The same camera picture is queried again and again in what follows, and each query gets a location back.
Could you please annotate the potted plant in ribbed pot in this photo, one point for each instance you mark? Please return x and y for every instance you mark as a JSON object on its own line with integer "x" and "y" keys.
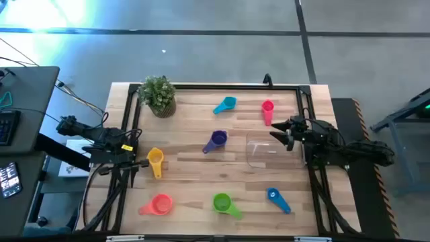
{"x": 158, "y": 92}

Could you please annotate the blue measuring cup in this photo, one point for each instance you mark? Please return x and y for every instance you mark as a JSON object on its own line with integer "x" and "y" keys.
{"x": 281, "y": 203}

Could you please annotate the teal measuring cup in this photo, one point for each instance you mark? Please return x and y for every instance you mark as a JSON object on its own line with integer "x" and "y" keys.
{"x": 229, "y": 101}

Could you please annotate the grey-blue metal stand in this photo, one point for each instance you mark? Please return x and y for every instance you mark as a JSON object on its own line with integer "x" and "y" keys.
{"x": 399, "y": 148}

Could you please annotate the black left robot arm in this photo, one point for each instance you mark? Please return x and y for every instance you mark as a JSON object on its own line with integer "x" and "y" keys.
{"x": 87, "y": 131}

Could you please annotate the purple measuring cup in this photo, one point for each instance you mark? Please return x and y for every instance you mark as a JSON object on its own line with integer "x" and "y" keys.
{"x": 219, "y": 138}

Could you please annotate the black hazard-striped floor mat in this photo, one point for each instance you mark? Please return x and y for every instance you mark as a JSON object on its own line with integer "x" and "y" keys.
{"x": 363, "y": 201}

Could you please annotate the teal carabiner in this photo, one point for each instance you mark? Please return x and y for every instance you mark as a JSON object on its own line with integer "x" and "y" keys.
{"x": 6, "y": 95}

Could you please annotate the smartphone with lit screen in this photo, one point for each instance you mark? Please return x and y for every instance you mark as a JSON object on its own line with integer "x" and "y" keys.
{"x": 9, "y": 179}

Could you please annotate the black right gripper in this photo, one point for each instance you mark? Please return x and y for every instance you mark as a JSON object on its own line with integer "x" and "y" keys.
{"x": 300, "y": 129}

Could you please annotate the yellow tag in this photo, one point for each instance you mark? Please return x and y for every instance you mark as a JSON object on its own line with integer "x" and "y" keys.
{"x": 127, "y": 147}

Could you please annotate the white box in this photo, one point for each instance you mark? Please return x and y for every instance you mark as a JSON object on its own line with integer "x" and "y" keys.
{"x": 72, "y": 168}

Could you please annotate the orange measuring cup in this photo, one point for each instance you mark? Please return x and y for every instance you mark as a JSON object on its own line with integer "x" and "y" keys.
{"x": 162, "y": 204}

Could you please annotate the dark grey desk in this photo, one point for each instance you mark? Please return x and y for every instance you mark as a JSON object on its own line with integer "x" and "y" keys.
{"x": 30, "y": 90}

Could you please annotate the yellow measuring cup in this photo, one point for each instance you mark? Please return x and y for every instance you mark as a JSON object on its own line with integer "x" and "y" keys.
{"x": 155, "y": 156}

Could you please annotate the black keyboard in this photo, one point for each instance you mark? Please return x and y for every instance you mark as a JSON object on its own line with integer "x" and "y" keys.
{"x": 7, "y": 127}

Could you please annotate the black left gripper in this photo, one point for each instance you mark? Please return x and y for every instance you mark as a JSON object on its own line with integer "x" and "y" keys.
{"x": 111, "y": 156}

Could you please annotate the black bracket on frame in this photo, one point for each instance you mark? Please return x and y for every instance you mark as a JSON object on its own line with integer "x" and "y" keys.
{"x": 267, "y": 80}

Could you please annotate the white table clamp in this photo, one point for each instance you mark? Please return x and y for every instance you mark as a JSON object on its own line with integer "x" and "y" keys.
{"x": 124, "y": 238}

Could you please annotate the clear plastic basket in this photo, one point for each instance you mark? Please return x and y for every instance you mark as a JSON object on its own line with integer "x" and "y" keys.
{"x": 268, "y": 158}

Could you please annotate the green measuring cup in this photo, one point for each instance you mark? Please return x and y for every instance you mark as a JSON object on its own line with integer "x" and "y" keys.
{"x": 221, "y": 202}

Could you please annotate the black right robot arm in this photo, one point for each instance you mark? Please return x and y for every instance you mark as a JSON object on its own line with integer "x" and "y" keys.
{"x": 366, "y": 151}

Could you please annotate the pink measuring cup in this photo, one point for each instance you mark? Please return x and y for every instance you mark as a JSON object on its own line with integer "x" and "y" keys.
{"x": 267, "y": 107}

